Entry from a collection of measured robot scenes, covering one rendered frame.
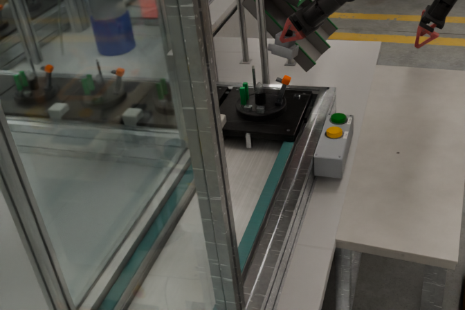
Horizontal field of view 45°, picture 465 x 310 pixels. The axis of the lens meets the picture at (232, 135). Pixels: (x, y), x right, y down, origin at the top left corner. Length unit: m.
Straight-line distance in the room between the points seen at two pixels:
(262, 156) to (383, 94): 0.55
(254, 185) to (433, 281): 0.45
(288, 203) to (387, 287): 1.20
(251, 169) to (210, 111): 0.85
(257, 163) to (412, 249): 0.43
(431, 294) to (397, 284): 1.01
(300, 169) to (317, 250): 0.19
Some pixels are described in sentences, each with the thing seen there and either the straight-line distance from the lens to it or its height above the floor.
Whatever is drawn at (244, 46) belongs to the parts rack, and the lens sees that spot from 2.06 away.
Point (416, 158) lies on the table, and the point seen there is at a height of 0.86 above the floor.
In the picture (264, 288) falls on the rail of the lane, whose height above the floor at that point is 0.96.
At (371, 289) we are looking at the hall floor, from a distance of 2.35.
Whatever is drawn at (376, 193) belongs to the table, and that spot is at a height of 0.86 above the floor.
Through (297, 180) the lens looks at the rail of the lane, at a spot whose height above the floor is 0.96.
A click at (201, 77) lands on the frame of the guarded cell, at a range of 0.53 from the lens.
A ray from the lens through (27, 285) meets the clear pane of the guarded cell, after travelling 0.36.
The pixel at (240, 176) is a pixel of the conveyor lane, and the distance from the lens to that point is 1.38.
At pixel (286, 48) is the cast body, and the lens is 1.56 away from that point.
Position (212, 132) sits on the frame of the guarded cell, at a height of 1.43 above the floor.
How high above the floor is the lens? 1.73
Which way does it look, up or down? 32 degrees down
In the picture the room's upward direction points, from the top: 7 degrees counter-clockwise
